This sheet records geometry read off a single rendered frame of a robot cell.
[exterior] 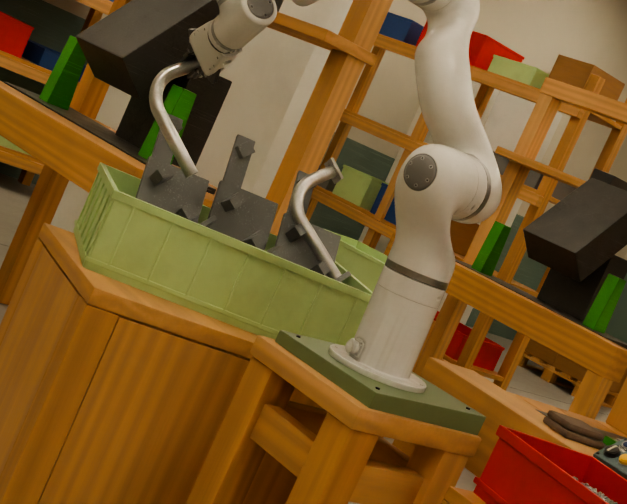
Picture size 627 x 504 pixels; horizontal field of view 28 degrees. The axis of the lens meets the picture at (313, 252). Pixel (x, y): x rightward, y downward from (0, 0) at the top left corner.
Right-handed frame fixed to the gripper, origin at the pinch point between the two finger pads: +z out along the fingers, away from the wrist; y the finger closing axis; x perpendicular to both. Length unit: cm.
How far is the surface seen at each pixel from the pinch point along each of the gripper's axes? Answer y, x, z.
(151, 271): -40, 33, -5
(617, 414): -113, -59, -16
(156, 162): -16.2, 11.8, 12.0
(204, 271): -44, 23, -8
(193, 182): -23.3, 5.5, 11.3
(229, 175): -25.2, -1.4, 7.0
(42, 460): -66, 66, 5
